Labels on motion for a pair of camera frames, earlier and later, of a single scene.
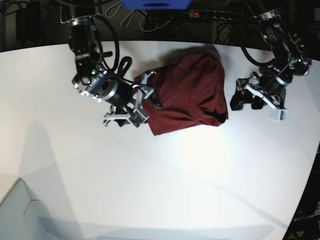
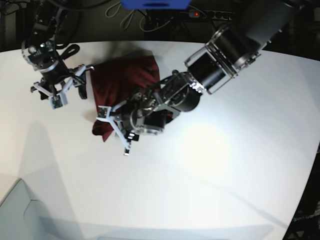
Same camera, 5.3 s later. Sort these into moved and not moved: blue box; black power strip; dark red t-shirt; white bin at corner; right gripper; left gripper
Moved: left gripper; dark red t-shirt; right gripper
Not moved: white bin at corner; blue box; black power strip
